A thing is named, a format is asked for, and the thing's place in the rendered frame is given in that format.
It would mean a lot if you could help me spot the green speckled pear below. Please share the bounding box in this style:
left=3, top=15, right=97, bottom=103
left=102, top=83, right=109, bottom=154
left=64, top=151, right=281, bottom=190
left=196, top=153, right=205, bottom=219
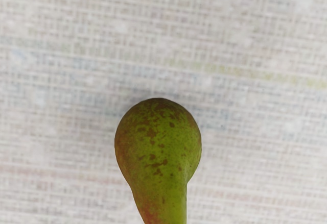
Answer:
left=114, top=97, right=203, bottom=224

